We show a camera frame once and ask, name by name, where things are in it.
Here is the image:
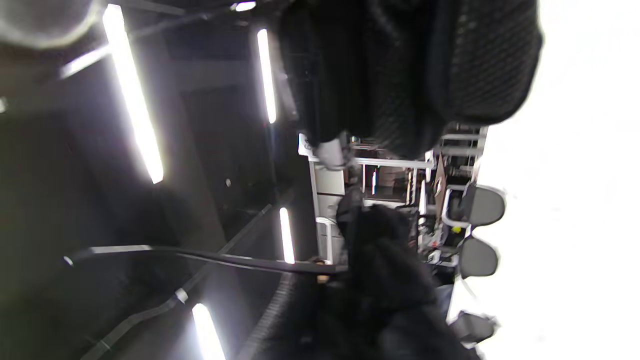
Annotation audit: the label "person's left hand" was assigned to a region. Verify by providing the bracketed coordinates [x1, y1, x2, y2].
[240, 204, 481, 360]

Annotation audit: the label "person's right hand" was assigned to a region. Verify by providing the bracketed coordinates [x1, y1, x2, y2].
[277, 0, 544, 161]

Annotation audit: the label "black sunglasses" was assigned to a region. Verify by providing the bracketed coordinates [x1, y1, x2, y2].
[64, 245, 351, 283]

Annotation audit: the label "black office chair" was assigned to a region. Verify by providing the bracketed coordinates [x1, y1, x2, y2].
[457, 235, 500, 280]
[450, 310, 501, 346]
[460, 183, 507, 228]

